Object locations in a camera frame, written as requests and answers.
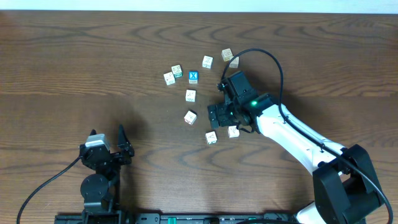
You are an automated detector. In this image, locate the wooden block with umbrella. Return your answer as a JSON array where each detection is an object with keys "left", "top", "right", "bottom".
[{"left": 202, "top": 55, "right": 213, "bottom": 69}]

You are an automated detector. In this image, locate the wooden block red edge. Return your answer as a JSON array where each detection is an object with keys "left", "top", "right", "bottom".
[{"left": 229, "top": 57, "right": 239, "bottom": 68}]

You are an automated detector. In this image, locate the tan wooden block far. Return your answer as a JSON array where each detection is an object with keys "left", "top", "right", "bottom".
[{"left": 221, "top": 49, "right": 233, "bottom": 62}]

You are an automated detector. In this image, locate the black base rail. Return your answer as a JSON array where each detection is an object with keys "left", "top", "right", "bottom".
[{"left": 54, "top": 212, "right": 368, "bottom": 224}]

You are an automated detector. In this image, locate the wooden block left of group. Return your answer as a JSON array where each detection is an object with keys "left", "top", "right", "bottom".
[{"left": 164, "top": 72, "right": 175, "bottom": 85}]

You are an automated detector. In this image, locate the wooden block W centre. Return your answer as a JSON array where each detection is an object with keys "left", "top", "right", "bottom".
[{"left": 185, "top": 90, "right": 196, "bottom": 102}]

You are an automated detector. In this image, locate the blue X wooden block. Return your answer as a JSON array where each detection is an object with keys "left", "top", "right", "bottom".
[{"left": 188, "top": 71, "right": 198, "bottom": 84}]

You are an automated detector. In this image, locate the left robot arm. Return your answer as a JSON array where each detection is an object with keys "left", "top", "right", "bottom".
[{"left": 79, "top": 125, "right": 134, "bottom": 224}]

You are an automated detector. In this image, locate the wooden block with grapes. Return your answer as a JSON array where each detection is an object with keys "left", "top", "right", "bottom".
[{"left": 228, "top": 126, "right": 240, "bottom": 138}]

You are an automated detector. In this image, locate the wooden block letter J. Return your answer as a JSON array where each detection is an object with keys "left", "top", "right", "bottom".
[{"left": 205, "top": 131, "right": 218, "bottom": 144}]

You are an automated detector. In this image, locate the green edged wooden block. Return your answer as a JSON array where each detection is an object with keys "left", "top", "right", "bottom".
[{"left": 171, "top": 65, "right": 183, "bottom": 78}]

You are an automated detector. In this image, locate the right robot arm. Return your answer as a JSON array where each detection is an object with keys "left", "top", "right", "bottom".
[{"left": 208, "top": 94, "right": 391, "bottom": 223}]

